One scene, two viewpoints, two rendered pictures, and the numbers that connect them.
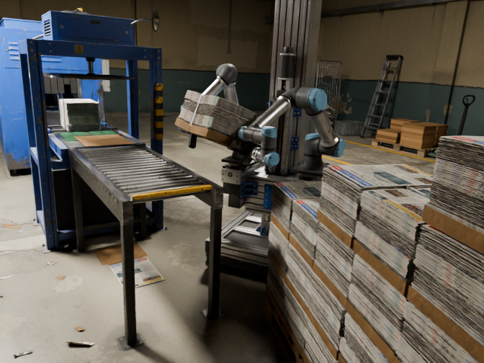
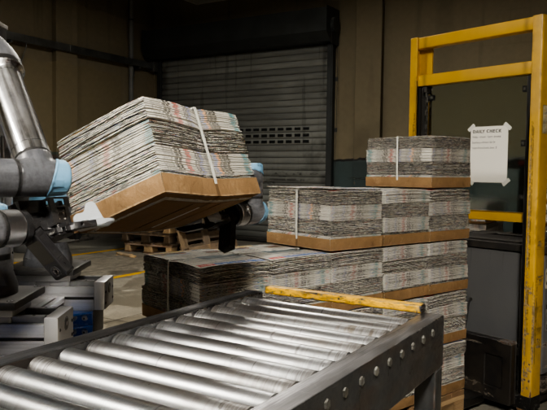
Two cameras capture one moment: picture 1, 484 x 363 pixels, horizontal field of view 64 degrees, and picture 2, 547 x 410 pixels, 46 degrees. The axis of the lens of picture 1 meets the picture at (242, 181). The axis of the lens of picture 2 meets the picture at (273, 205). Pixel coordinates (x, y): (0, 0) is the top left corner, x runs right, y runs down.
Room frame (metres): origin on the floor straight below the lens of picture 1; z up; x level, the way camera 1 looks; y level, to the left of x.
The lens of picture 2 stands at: (2.70, 1.73, 1.13)
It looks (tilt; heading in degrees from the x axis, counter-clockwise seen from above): 3 degrees down; 245
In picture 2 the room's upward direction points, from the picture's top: 1 degrees clockwise
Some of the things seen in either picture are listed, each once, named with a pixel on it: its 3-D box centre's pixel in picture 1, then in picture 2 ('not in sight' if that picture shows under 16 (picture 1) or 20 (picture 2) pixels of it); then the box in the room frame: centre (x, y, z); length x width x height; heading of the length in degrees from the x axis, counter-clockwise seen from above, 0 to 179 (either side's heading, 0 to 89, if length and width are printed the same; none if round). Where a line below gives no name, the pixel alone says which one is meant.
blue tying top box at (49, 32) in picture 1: (88, 31); not in sight; (3.27, 1.27, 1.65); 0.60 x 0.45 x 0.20; 124
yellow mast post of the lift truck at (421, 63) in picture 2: not in sight; (417, 202); (0.52, -1.11, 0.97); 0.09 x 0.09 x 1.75; 15
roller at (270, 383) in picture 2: (137, 170); (185, 372); (2.37, 0.67, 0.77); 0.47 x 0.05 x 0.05; 124
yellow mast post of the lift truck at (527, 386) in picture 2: not in sight; (532, 207); (0.36, -0.48, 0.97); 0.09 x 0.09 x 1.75; 15
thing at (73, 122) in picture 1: (79, 114); not in sight; (3.74, 1.59, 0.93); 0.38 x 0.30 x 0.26; 34
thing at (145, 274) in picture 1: (136, 272); not in sight; (2.46, 0.71, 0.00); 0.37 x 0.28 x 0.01; 34
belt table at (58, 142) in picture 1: (95, 143); not in sight; (3.27, 1.27, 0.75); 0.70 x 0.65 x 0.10; 34
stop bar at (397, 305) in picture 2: (173, 191); (340, 298); (1.87, 0.34, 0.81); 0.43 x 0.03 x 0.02; 124
